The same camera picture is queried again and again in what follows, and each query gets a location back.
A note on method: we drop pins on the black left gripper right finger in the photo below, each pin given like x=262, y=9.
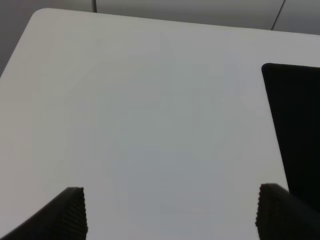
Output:
x=282, y=216

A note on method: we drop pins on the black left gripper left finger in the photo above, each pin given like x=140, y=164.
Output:
x=63, y=218

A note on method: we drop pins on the black rectangular mouse pad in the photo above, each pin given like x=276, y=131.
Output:
x=293, y=93

